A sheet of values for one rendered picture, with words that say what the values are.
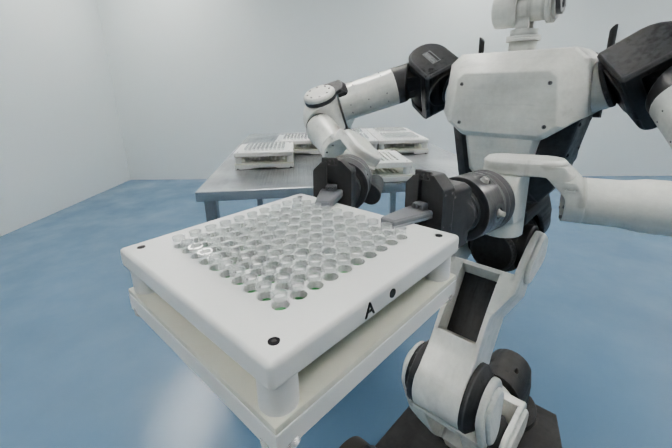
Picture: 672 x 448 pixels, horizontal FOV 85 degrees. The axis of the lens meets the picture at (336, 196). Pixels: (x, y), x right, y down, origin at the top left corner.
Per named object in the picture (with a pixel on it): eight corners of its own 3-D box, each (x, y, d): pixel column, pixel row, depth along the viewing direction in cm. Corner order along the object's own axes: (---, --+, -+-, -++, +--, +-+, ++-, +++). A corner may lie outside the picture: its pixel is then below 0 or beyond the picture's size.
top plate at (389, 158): (412, 167, 128) (413, 161, 128) (343, 170, 126) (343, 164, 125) (394, 154, 152) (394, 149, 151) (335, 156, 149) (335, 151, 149)
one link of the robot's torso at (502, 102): (471, 169, 110) (482, 40, 99) (610, 189, 87) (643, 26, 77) (419, 192, 89) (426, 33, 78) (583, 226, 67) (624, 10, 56)
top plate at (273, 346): (272, 396, 21) (269, 367, 21) (122, 265, 37) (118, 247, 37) (459, 252, 38) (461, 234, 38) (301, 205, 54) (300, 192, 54)
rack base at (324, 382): (277, 460, 23) (275, 430, 22) (131, 308, 39) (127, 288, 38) (455, 294, 40) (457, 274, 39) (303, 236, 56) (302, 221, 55)
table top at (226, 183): (249, 138, 266) (249, 133, 265) (398, 133, 276) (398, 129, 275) (196, 202, 123) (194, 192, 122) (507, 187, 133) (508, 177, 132)
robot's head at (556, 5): (521, 16, 77) (518, -22, 72) (568, 10, 71) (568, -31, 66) (510, 33, 75) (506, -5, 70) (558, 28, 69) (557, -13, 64)
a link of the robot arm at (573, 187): (477, 216, 56) (581, 229, 50) (482, 158, 53) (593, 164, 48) (481, 205, 61) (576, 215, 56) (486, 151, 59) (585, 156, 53)
